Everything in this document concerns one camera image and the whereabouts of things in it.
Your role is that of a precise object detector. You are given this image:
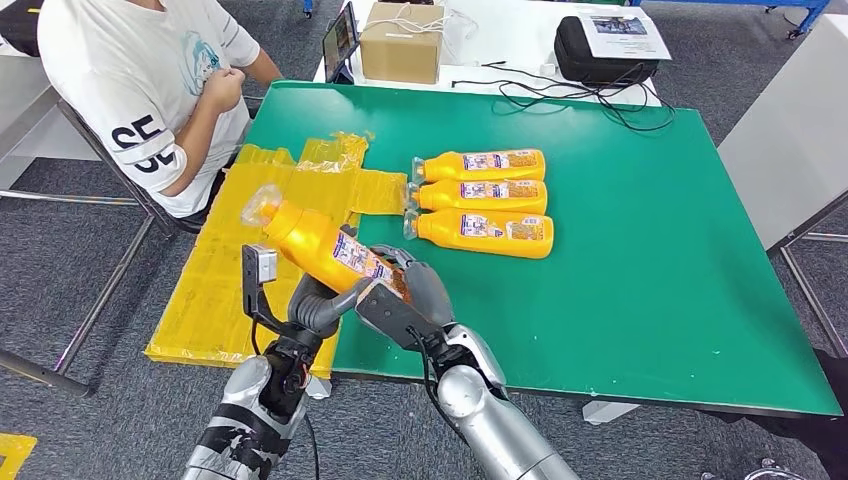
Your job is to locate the person's right hand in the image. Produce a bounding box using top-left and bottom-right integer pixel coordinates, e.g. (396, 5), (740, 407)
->
(198, 66), (248, 115)

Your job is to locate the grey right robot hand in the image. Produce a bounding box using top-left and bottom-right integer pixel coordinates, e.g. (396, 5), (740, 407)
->
(370, 243), (456, 329)

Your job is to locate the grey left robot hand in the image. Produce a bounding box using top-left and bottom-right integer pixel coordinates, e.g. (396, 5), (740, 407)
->
(286, 271), (374, 340)

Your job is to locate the orange plastic detergent bottle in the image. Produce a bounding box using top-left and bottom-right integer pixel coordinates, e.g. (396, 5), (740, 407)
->
(402, 208), (555, 261)
(239, 184), (412, 303)
(405, 178), (549, 217)
(410, 148), (547, 185)

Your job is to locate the yellow taped cardboard mat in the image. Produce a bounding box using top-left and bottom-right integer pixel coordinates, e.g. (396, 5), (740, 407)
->
(144, 132), (409, 380)

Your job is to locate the black tablet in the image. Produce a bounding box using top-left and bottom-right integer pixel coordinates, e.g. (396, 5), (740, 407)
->
(321, 1), (361, 85)

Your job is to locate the black stool seat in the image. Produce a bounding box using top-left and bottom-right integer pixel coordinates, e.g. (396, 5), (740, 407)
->
(162, 208), (203, 236)

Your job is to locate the brown cardboard box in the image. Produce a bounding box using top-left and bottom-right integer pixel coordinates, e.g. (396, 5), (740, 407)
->
(359, 1), (446, 85)

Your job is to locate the grey metal table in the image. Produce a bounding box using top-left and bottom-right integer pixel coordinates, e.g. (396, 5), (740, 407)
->
(0, 52), (177, 399)

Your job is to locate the black bag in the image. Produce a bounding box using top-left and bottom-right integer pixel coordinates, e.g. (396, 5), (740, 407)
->
(0, 0), (44, 58)

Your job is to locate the white table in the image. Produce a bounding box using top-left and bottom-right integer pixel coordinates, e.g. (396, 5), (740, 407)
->
(312, 0), (664, 107)

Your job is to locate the black zip case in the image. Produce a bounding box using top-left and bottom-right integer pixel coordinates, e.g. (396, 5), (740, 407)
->
(553, 15), (661, 87)

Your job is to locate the white printed paper sheet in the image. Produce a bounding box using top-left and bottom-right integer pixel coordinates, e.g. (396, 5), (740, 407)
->
(577, 11), (672, 62)

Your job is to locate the yellow floor tape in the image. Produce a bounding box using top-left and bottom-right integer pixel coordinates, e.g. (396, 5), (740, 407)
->
(0, 433), (39, 480)

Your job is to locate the pale grey table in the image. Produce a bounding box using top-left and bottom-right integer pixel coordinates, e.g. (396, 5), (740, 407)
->
(717, 14), (848, 359)

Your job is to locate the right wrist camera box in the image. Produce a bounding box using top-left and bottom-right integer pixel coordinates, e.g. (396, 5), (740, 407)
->
(355, 281), (442, 351)

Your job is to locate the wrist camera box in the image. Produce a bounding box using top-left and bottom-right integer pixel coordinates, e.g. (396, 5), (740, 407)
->
(355, 281), (442, 351)
(241, 243), (296, 336)

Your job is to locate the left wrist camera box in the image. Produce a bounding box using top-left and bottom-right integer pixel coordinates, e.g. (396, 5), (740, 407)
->
(241, 243), (296, 336)

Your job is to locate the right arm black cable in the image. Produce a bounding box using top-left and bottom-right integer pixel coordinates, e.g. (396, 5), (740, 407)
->
(405, 325), (466, 444)

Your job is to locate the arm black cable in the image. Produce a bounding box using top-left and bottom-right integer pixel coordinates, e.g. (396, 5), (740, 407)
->
(405, 325), (466, 444)
(301, 410), (323, 480)

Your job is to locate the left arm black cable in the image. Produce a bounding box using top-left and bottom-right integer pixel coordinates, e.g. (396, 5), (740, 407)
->
(301, 410), (323, 480)

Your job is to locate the white cable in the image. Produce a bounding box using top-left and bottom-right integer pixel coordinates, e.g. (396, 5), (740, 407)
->
(362, 0), (480, 38)

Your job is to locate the black table cable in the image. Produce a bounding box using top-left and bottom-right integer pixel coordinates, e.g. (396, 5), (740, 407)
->
(451, 61), (677, 132)

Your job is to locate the chrome metal frame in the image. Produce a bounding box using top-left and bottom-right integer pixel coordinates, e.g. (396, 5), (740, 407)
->
(700, 457), (819, 480)

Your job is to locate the blue metal frame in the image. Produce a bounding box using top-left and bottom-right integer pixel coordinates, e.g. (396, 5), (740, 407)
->
(629, 0), (831, 40)

